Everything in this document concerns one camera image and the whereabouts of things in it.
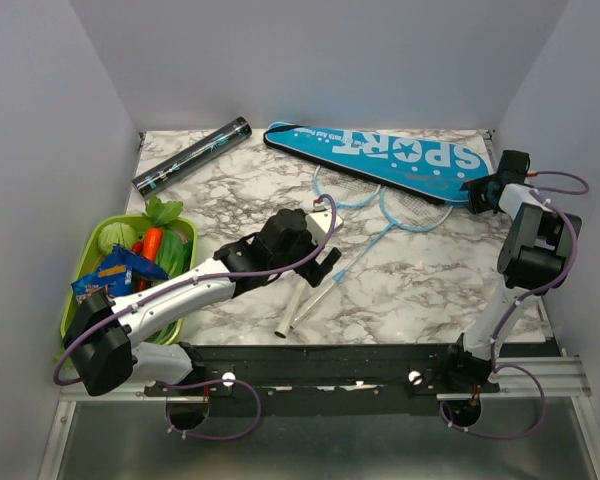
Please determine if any blue Sport racket bag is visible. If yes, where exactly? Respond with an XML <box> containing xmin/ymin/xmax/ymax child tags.
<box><xmin>263</xmin><ymin>122</ymin><xmax>492</xmax><ymax>206</ymax></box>

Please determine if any light blue badminton racket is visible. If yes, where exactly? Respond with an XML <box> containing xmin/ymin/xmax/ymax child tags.
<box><xmin>274</xmin><ymin>167</ymin><xmax>381</xmax><ymax>340</ymax></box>
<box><xmin>290</xmin><ymin>187</ymin><xmax>453</xmax><ymax>330</ymax></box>

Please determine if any black Boka shuttlecock tube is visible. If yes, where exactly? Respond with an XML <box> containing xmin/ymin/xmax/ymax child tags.
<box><xmin>132</xmin><ymin>117</ymin><xmax>252</xmax><ymax>201</ymax></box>

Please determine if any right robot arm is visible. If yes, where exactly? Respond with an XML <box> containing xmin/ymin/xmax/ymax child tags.
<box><xmin>314</xmin><ymin>143</ymin><xmax>582</xmax><ymax>392</ymax></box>

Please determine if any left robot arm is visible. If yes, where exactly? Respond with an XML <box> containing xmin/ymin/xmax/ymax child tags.
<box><xmin>61</xmin><ymin>209</ymin><xmax>341</xmax><ymax>396</ymax></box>

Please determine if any toy orange carrot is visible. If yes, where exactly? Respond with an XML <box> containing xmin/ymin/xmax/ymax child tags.
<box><xmin>142</xmin><ymin>227</ymin><xmax>163</xmax><ymax>261</ymax></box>

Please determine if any toy red chili pepper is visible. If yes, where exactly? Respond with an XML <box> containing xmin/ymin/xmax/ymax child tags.
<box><xmin>131</xmin><ymin>240</ymin><xmax>147</xmax><ymax>292</ymax></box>

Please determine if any toy green cabbage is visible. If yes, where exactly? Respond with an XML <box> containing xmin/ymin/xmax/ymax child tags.
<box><xmin>96</xmin><ymin>222</ymin><xmax>139</xmax><ymax>255</ymax></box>

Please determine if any blue Oreo snack bag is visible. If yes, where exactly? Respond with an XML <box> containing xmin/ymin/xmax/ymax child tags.
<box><xmin>71</xmin><ymin>245</ymin><xmax>169</xmax><ymax>304</ymax></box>

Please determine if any green plastic tray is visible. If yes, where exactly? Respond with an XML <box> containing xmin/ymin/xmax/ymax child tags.
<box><xmin>60</xmin><ymin>214</ymin><xmax>198</xmax><ymax>345</ymax></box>

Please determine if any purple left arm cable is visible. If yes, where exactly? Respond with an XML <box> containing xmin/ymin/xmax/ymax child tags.
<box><xmin>53</xmin><ymin>193</ymin><xmax>337</xmax><ymax>442</ymax></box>

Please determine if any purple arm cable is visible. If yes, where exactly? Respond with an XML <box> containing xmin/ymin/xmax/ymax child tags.
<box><xmin>53</xmin><ymin>193</ymin><xmax>337</xmax><ymax>442</ymax></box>
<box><xmin>439</xmin><ymin>170</ymin><xmax>591</xmax><ymax>440</ymax></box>

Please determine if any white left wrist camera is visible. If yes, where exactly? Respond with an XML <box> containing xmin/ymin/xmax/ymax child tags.
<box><xmin>305</xmin><ymin>210</ymin><xmax>332</xmax><ymax>245</ymax></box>

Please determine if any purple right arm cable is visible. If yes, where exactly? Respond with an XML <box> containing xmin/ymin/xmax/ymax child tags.
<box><xmin>439</xmin><ymin>170</ymin><xmax>591</xmax><ymax>440</ymax></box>

